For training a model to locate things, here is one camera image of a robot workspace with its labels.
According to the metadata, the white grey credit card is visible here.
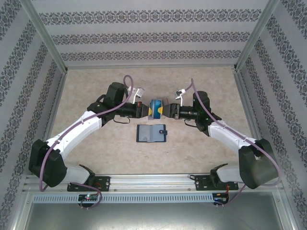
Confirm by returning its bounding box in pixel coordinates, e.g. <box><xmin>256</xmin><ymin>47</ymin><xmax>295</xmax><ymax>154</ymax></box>
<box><xmin>140</xmin><ymin>126</ymin><xmax>152</xmax><ymax>142</ymax></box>

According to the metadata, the navy blue card holder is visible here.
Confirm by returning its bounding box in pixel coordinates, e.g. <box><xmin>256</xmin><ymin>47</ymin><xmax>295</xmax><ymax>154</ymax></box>
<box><xmin>136</xmin><ymin>124</ymin><xmax>168</xmax><ymax>144</ymax></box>

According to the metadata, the blue credit card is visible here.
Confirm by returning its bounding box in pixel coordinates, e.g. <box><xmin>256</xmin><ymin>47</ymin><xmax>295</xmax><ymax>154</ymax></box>
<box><xmin>150</xmin><ymin>99</ymin><xmax>162</xmax><ymax>120</ymax></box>

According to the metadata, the small black circuit board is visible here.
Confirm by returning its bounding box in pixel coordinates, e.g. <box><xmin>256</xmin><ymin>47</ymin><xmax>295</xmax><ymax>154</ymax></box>
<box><xmin>78</xmin><ymin>194</ymin><xmax>99</xmax><ymax>201</ymax></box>
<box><xmin>214</xmin><ymin>193</ymin><xmax>230</xmax><ymax>204</ymax></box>

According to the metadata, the grey metal panel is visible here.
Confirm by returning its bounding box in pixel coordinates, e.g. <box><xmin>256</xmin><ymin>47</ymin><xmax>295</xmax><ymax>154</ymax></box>
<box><xmin>24</xmin><ymin>203</ymin><xmax>284</xmax><ymax>230</ymax></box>

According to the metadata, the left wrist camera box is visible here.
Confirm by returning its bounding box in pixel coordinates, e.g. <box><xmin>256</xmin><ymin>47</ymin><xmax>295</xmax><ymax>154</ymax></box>
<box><xmin>128</xmin><ymin>86</ymin><xmax>145</xmax><ymax>99</ymax></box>

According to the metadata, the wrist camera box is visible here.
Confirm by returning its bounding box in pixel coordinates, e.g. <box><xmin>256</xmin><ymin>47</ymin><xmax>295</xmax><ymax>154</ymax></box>
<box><xmin>174</xmin><ymin>89</ymin><xmax>187</xmax><ymax>106</ymax></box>
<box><xmin>128</xmin><ymin>86</ymin><xmax>145</xmax><ymax>99</ymax></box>

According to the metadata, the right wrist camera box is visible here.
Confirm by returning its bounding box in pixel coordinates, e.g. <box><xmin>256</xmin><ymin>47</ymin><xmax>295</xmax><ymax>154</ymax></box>
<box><xmin>174</xmin><ymin>89</ymin><xmax>187</xmax><ymax>106</ymax></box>

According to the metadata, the aluminium side rail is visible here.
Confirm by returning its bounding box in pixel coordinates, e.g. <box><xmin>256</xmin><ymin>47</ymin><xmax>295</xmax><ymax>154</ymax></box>
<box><xmin>234</xmin><ymin>70</ymin><xmax>273</xmax><ymax>172</ymax></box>
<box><xmin>33</xmin><ymin>71</ymin><xmax>69</xmax><ymax>175</ymax></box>

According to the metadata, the aluminium frame bar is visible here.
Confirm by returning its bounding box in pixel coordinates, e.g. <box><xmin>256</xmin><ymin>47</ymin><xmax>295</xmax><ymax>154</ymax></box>
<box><xmin>64</xmin><ymin>62</ymin><xmax>238</xmax><ymax>70</ymax></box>

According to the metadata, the aluminium mounting rail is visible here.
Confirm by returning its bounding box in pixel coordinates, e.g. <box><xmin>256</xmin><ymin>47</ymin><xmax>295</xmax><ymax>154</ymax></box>
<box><xmin>23</xmin><ymin>173</ymin><xmax>282</xmax><ymax>193</ymax></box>

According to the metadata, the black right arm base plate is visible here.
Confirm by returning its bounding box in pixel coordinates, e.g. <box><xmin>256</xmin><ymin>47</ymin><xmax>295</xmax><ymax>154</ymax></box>
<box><xmin>195</xmin><ymin>174</ymin><xmax>239</xmax><ymax>192</ymax></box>

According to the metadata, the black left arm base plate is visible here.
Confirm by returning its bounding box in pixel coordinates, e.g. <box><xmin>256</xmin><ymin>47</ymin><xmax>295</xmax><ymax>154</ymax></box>
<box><xmin>67</xmin><ymin>176</ymin><xmax>111</xmax><ymax>192</ymax></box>

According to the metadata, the slotted grey cable duct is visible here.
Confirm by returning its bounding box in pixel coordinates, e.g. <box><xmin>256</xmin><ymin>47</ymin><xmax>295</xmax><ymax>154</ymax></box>
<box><xmin>32</xmin><ymin>194</ymin><xmax>214</xmax><ymax>203</ymax></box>

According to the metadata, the aluminium frame post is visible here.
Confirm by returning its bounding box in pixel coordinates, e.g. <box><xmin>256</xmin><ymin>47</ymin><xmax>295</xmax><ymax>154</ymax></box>
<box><xmin>233</xmin><ymin>0</ymin><xmax>282</xmax><ymax>71</ymax></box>
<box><xmin>21</xmin><ymin>0</ymin><xmax>68</xmax><ymax>74</ymax></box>

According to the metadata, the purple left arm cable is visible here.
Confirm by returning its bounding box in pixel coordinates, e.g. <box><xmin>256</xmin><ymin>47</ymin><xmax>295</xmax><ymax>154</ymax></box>
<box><xmin>39</xmin><ymin>75</ymin><xmax>135</xmax><ymax>210</ymax></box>

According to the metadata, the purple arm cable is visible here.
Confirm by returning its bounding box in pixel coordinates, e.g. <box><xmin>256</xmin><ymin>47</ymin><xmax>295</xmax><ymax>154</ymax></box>
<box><xmin>190</xmin><ymin>78</ymin><xmax>283</xmax><ymax>208</ymax></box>
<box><xmin>39</xmin><ymin>75</ymin><xmax>135</xmax><ymax>210</ymax></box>

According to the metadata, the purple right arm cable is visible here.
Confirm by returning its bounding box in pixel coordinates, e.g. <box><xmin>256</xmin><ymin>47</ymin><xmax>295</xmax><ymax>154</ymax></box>
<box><xmin>190</xmin><ymin>78</ymin><xmax>283</xmax><ymax>208</ymax></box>

